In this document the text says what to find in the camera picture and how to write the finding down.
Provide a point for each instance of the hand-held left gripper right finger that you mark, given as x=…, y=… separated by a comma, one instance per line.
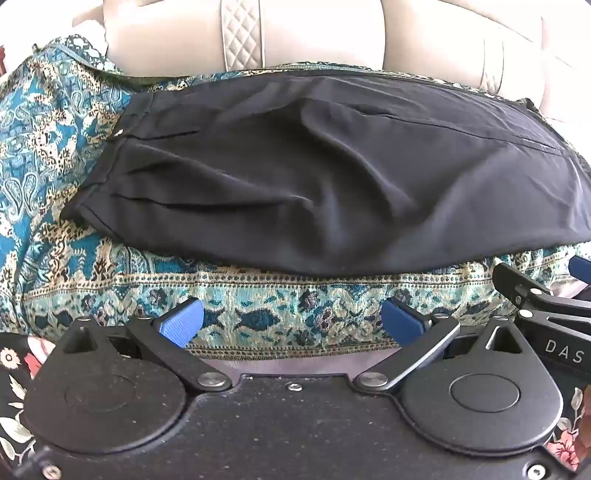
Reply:
x=400, y=321

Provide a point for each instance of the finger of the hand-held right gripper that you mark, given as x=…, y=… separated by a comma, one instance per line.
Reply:
x=521, y=282
x=581, y=266

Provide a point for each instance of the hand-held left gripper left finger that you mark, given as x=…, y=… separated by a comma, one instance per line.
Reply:
x=181, y=322

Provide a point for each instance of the black pants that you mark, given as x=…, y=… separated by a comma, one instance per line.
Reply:
x=332, y=170

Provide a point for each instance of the person's floral garment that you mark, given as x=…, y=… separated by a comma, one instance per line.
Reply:
x=16, y=406

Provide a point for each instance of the teal paisley blanket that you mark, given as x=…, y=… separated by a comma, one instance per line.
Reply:
x=60, y=152

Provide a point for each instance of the beige leather sofa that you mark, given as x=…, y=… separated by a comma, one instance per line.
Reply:
x=277, y=32

